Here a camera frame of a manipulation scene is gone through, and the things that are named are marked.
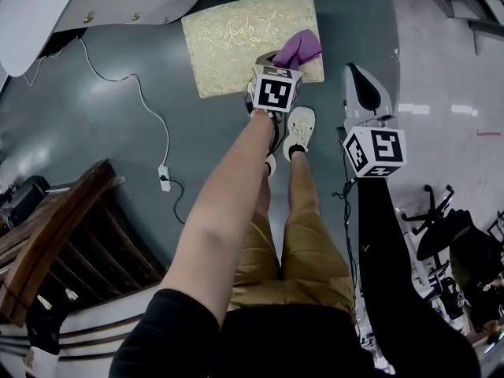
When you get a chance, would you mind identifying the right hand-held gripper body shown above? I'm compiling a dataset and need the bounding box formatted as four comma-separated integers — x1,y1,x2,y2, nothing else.
341,110,407,179

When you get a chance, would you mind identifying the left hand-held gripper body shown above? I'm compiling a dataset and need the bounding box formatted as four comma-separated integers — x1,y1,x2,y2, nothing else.
246,64,305,114

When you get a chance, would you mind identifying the purple wiping cloth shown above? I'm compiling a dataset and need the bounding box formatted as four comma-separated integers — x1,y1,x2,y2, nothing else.
271,29,323,70

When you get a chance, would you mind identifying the cream upholstered footstool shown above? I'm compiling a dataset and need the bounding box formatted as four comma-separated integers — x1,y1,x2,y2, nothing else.
180,0,326,99

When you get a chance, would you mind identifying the person's left forearm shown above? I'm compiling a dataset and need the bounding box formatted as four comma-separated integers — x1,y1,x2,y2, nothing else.
159,108,276,322

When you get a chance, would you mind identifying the person's right forearm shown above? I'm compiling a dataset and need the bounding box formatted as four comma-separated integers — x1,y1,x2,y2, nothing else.
356,175,418,302

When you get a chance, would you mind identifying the white curved desk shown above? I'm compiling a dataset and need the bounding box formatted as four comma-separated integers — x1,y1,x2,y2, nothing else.
0,0,347,77

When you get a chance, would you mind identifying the person's right cream shoe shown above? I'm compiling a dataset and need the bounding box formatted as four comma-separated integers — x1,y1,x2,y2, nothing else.
282,106,317,161

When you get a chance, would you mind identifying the person's right leg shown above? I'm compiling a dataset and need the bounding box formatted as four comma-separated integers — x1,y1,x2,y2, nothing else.
287,151,321,222

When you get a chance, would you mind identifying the black office chair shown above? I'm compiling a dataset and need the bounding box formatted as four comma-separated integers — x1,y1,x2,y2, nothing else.
401,184,504,287

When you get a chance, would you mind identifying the white power strip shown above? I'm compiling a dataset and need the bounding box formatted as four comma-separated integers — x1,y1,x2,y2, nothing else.
157,164,173,191

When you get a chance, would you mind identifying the black backpack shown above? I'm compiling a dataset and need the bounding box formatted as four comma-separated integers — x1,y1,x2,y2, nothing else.
37,28,87,59

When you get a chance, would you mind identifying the person's black shirt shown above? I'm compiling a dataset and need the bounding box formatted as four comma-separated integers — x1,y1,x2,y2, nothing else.
108,287,481,378

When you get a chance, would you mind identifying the white panel with brown stripes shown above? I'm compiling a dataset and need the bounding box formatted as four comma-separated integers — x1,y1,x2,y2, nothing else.
0,285,158,378

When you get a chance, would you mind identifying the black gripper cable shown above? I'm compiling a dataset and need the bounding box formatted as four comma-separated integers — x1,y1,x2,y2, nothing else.
246,92,291,157
332,126,361,291

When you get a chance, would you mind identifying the white power cable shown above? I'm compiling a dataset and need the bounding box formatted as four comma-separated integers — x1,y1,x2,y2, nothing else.
23,37,171,169

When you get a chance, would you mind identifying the thin black power cable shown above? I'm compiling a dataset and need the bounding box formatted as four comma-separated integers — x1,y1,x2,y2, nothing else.
169,177,186,226

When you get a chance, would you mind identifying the dark wooden slatted frame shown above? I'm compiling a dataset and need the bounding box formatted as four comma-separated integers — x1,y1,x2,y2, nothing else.
0,157,166,328

